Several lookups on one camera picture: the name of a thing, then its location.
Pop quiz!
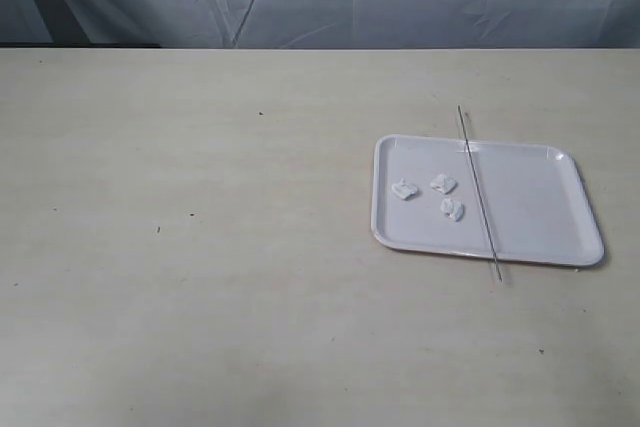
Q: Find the white marshmallow piece top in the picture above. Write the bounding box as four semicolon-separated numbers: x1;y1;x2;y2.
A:
391;179;419;201

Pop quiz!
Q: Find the white marshmallow piece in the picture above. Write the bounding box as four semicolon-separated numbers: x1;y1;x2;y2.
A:
440;197;465;222
430;173;458;195
391;179;419;201

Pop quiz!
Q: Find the white marshmallow piece bottom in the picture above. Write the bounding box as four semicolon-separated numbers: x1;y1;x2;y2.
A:
440;197;465;222

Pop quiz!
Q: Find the thin metal skewer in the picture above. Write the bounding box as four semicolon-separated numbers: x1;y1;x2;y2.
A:
456;105;504;283

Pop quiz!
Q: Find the white plastic tray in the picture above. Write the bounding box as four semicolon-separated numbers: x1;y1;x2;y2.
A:
371;134;604;267

